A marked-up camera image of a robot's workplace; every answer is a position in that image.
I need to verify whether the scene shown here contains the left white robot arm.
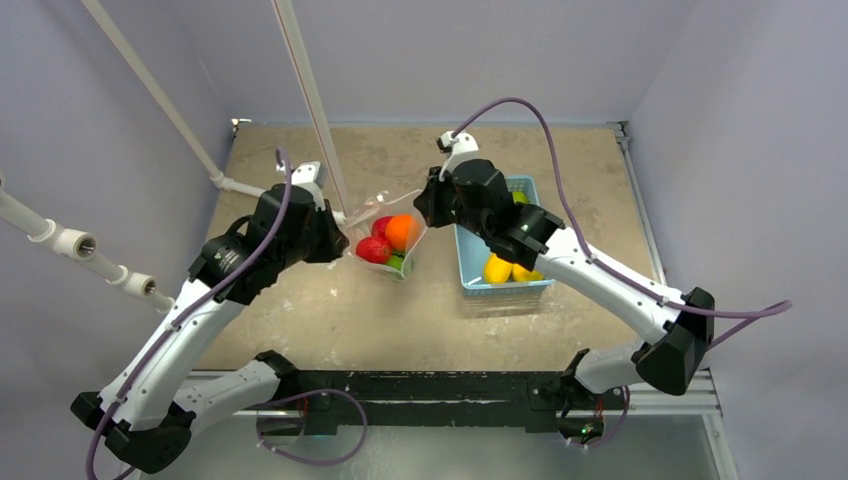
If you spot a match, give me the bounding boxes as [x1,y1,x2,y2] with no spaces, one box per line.
[71,181,349,474]

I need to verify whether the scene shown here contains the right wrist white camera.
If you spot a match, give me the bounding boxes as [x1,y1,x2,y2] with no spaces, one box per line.
[436,131,480,181]

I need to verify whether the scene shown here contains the wrist white camera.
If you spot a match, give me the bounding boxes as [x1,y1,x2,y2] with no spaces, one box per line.
[436,131,480,181]
[277,160,328,205]

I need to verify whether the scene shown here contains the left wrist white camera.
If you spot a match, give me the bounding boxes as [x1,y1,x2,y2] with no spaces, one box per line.
[277,160,328,205]

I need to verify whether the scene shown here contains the clear dotted zip bag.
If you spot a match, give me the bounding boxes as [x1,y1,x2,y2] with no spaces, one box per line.
[342,189,428,281]

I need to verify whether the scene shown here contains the yellow lemon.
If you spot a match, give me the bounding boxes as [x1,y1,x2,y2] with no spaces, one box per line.
[511,264,545,283]

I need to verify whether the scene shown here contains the green striped melon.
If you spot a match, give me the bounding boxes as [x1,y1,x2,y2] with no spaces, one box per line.
[385,254,405,271]

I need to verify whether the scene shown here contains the white pvc pipe frame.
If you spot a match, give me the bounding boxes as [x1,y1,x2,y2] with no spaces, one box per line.
[1,177,175,313]

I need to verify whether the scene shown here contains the aluminium frame rail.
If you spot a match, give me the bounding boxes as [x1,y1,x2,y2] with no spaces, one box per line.
[612,121,740,480]

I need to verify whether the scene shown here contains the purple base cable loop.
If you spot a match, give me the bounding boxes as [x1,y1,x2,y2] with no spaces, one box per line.
[254,388,370,468]

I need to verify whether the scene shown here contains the light blue plastic basket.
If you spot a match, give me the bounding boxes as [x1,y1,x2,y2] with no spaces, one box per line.
[453,174,556,297]

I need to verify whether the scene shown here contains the orange fruit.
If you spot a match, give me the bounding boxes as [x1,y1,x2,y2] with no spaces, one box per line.
[386,214,421,252]

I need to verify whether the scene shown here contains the green pear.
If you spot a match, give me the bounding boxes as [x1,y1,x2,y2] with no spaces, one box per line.
[512,191,532,205]

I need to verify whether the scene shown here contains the yellow mango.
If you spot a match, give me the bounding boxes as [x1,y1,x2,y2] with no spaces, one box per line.
[482,254,513,284]

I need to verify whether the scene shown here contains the smooth red apple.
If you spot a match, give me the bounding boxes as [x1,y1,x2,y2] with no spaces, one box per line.
[370,216,393,238]

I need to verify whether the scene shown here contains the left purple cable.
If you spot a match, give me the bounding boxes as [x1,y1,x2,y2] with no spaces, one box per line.
[85,146,293,480]

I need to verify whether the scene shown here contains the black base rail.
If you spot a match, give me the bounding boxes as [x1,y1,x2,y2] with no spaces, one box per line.
[255,350,625,440]

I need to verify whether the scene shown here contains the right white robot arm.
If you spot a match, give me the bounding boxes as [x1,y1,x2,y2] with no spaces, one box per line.
[414,159,714,407]

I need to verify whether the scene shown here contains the white vertical pole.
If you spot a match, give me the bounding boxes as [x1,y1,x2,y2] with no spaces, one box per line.
[272,0,352,215]

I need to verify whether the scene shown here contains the wrinkled red strawberry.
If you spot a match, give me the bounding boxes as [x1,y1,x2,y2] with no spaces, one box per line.
[355,236,393,265]

